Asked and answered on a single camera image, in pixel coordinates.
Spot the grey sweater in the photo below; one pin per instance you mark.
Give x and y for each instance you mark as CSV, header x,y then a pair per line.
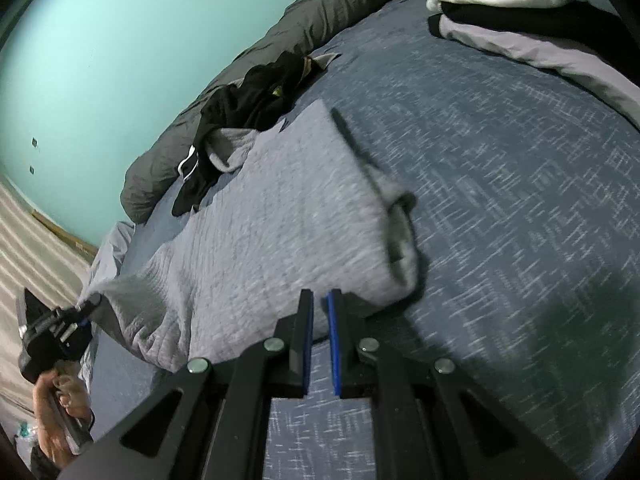
x,y
280,220

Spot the person's left hand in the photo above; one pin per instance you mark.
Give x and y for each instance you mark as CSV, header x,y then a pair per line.
x,y
50,430

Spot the light grey garment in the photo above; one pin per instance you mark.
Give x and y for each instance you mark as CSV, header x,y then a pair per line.
x,y
325,59

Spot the grey folded cloth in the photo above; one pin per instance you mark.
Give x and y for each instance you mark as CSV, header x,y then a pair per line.
x,y
575,65

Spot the black sweater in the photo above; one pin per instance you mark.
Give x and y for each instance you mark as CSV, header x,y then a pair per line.
x,y
260,95

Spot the wooden pole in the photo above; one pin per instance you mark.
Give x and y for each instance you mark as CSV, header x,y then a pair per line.
x,y
65,234

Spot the teal patterned object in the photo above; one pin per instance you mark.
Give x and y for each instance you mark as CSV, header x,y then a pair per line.
x,y
24,435

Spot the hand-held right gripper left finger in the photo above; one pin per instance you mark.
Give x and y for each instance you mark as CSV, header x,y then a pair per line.
x,y
307,340

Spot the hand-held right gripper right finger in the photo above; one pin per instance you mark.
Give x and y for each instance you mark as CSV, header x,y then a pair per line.
x,y
334,345

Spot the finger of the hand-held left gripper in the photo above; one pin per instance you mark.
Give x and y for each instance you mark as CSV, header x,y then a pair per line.
x,y
82,322
91,301

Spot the cream curtain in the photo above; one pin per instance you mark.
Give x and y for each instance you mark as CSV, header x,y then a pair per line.
x,y
35,260

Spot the black folded cloth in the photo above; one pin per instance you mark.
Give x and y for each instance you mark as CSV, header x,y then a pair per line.
x,y
540,22

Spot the black garment with white trim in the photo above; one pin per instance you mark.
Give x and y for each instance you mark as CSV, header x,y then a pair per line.
x,y
192,185

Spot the dark grey rolled duvet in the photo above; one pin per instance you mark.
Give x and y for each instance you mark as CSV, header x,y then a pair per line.
x,y
225,90

